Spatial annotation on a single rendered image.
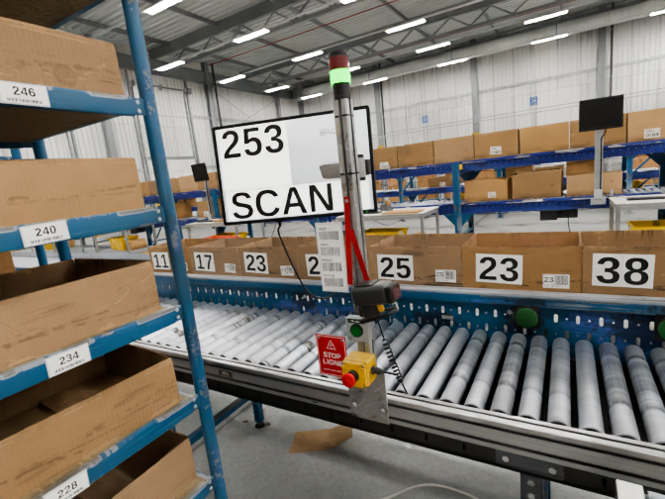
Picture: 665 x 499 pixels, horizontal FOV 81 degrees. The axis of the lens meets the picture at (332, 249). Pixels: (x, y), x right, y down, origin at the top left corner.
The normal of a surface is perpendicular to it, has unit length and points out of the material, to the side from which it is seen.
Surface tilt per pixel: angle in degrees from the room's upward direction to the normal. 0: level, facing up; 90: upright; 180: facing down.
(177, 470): 91
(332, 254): 90
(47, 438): 91
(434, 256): 90
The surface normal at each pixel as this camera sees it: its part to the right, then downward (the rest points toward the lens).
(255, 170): -0.18, 0.13
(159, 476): 0.87, 0.00
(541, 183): -0.55, 0.21
